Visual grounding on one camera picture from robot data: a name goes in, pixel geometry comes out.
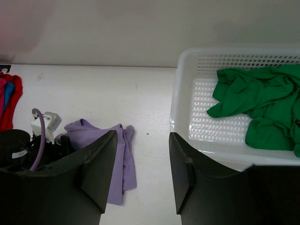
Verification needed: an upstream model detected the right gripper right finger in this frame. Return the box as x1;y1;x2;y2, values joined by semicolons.
168;132;254;215

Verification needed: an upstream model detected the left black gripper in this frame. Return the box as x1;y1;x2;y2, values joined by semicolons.
0;129;72;171

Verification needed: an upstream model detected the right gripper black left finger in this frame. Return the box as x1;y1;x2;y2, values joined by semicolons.
35;129;118;214

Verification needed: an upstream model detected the purple t shirt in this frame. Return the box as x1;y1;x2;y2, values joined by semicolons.
55;119;137;205

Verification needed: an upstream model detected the folded red t shirt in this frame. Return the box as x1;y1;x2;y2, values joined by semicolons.
0;72;23;132

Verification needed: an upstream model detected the white plastic basket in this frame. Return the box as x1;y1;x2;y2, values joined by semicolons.
170;47;300;171

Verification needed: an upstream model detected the folded blue t shirt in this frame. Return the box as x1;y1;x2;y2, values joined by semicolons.
3;82;15;111

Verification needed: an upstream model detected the folded pink t shirt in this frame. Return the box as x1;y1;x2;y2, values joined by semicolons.
0;78;7;117

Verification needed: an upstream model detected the green t shirt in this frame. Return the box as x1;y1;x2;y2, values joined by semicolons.
207;64;300;157

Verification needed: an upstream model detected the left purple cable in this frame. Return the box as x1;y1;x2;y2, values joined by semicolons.
29;108;46;172

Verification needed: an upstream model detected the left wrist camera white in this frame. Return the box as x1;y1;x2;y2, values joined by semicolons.
30;112;62;144

